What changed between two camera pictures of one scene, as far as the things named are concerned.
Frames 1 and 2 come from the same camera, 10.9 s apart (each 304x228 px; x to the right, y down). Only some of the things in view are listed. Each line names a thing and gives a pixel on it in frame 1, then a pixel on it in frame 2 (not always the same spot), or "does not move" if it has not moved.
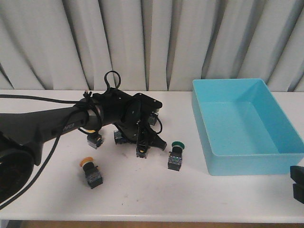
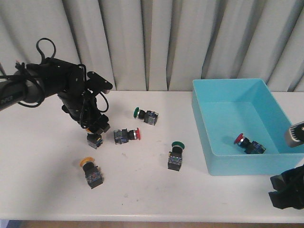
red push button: x=142 y=151 -> x=250 y=147
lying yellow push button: x=93 y=173 does not move
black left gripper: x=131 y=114 -> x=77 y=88
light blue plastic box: x=243 y=129 does not move
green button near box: x=175 y=159 does not move
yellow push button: x=94 y=139 does not move
